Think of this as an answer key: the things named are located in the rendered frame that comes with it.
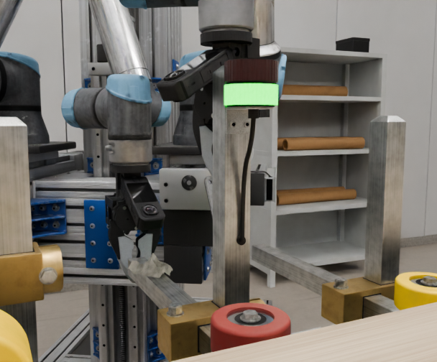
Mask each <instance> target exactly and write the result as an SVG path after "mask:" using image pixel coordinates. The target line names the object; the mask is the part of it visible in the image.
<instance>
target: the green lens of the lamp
mask: <svg viewBox="0 0 437 362"><path fill-rule="evenodd" d="M224 105H225V106H227V105H276V106H278V85H276V84H267V83H238V84H228V85H224Z"/></svg>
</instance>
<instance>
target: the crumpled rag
mask: <svg viewBox="0 0 437 362"><path fill-rule="evenodd" d="M128 269H130V270H131V271H132V273H133V274H143V275H145V276H146V275H147V276H148V277H157V278H160V277H161V275H162V273H164V272H165V273H166V274H168V275H169V276H170V272H171V271H172V270H173V268H172V267H171V266H170V265H169V264H166V263H164V262H161V261H159V260H158V258H157V257H156V256H155V254H154V253H152V255H151V257H150V259H149V261H146V262H145V263H144V264H140V263H139V262H138V261H132V262H131V264H130V266H129V268H128Z"/></svg>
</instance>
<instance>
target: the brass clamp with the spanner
mask: <svg viewBox="0 0 437 362"><path fill-rule="evenodd" d="M249 303H260V304H265V303H264V301H262V300H261V299H260V298H258V297H257V298H253V299H249ZM265 305H266V304H265ZM219 308H220V307H219V306H218V305H217V304H215V303H214V302H213V300H209V301H205V302H197V303H193V304H188V305H182V311H183V312H184V315H183V316H181V317H168V316H167V311H168V308H163V309H158V310H157V341H158V348H159V349H160V350H161V351H162V353H163V354H164V355H165V357H166V358H167V360H169V362H171V361H176V360H180V359H184V358H190V357H193V356H199V355H202V353H201V352H200V351H199V327H201V326H205V325H210V324H211V316H212V314H213V313H214V312H215V311H217V309H219Z"/></svg>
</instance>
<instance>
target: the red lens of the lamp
mask: <svg viewBox="0 0 437 362"><path fill-rule="evenodd" d="M278 69H279V62H278V61H276V60H263V59H243V60H229V61H226V62H224V82H225V83H226V82H231V81H242V80H263V81H274V82H277V83H278Z"/></svg>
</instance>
